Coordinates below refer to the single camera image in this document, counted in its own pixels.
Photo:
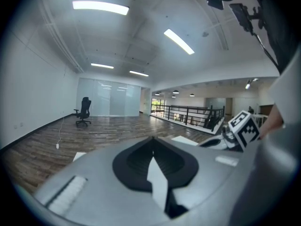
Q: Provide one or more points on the black chest-mounted device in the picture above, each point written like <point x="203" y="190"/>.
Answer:
<point x="243" y="16"/>

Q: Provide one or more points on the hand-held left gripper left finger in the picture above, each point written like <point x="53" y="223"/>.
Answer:
<point x="98" y="185"/>

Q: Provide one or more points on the frosted glass partition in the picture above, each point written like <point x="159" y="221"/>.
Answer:
<point x="109" y="96"/>

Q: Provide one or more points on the white wall outlet pair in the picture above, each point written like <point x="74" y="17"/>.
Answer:
<point x="18" y="126"/>

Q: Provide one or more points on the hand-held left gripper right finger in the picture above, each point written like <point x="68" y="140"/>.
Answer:
<point x="211" y="185"/>

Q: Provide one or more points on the white ceiling conduit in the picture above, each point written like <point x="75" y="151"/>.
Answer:
<point x="63" y="39"/>

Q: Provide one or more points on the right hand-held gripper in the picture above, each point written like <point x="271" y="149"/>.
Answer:
<point x="244" y="131"/>

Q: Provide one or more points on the black office chair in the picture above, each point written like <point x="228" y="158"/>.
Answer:
<point x="83" y="112"/>

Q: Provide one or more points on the black metal railing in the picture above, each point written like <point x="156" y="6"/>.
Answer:
<point x="188" y="114"/>

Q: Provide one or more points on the person's right forearm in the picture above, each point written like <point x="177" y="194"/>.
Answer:
<point x="271" y="123"/>

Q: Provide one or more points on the black framed window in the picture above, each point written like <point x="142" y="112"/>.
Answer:
<point x="158" y="106"/>

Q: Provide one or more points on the long ceiling light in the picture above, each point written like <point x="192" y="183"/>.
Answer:
<point x="101" y="7"/>
<point x="139" y="73"/>
<point x="179" y="41"/>
<point x="102" y="66"/>

